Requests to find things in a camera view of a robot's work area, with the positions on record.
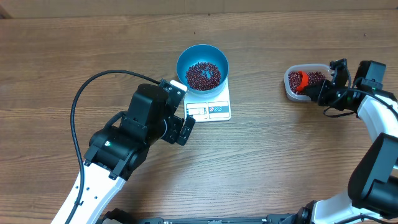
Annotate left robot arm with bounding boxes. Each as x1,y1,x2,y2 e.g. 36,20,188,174
53,80,195,223

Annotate red measuring scoop blue handle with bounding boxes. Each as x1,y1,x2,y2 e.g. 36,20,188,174
296,71,309,92

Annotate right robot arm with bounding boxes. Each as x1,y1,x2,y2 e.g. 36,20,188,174
284,58,397,223

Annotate white kitchen scale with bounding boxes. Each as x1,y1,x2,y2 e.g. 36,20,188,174
184,78,231,123

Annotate red beans in bowl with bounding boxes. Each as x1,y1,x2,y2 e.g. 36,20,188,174
185,62,221,91

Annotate blue bowl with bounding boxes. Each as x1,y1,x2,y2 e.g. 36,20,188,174
176,44,229,95

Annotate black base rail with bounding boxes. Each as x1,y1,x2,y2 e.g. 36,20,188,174
96,208,343,224

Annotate clear plastic container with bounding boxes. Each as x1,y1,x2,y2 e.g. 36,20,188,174
284,63,334,102

